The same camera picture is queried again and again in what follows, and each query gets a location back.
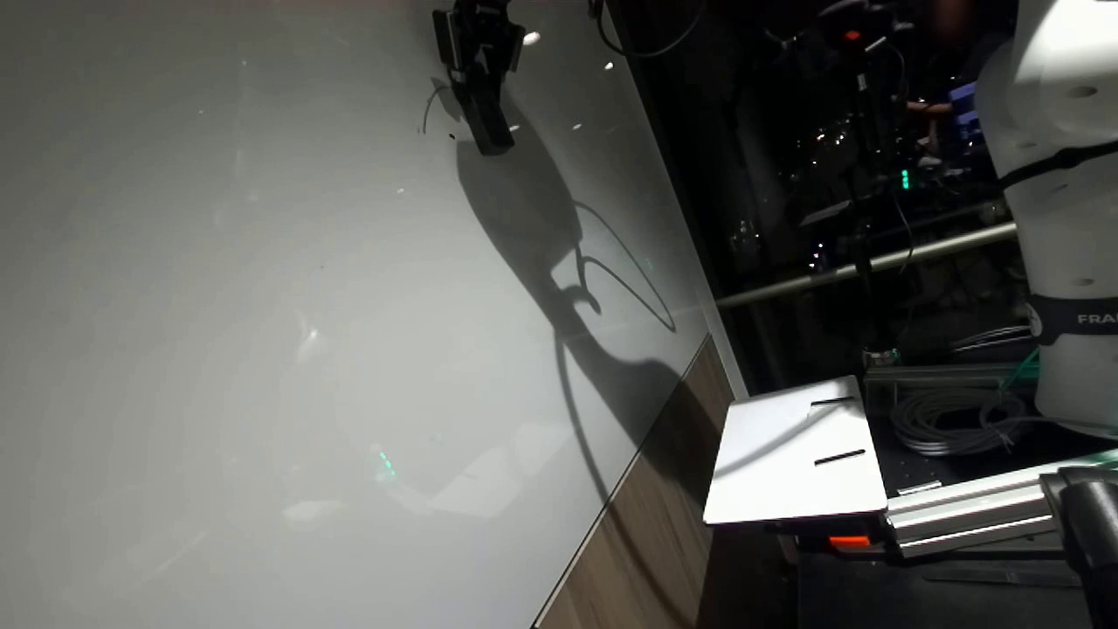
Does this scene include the metal rail pipe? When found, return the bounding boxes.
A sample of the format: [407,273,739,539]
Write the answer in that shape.
[712,219,1023,310]

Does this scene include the person in dark background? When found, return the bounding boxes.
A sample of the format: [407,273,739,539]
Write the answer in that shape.
[903,0,1018,154]

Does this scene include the large glass whiteboard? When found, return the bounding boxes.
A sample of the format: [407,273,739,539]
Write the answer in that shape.
[0,0,735,629]

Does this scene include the coiled grey cable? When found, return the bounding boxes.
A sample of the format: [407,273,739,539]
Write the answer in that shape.
[887,380,1040,463]

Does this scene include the dark grey cylinder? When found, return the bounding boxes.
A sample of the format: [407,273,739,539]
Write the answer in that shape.
[1040,469,1118,629]

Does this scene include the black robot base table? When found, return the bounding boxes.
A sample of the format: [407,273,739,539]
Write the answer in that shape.
[858,360,1118,500]

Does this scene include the aluminium frame profile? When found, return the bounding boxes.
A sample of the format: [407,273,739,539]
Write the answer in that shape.
[882,458,1118,560]

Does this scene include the black tripod stand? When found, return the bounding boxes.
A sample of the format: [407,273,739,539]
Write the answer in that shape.
[815,0,901,371]

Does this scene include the black foam whiteboard eraser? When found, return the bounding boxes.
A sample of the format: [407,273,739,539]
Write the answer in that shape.
[431,6,520,158]

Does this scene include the white platform board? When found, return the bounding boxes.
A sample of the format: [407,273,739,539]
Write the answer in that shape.
[698,373,895,530]

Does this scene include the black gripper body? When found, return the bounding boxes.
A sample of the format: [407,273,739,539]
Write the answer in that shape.
[449,0,528,47]

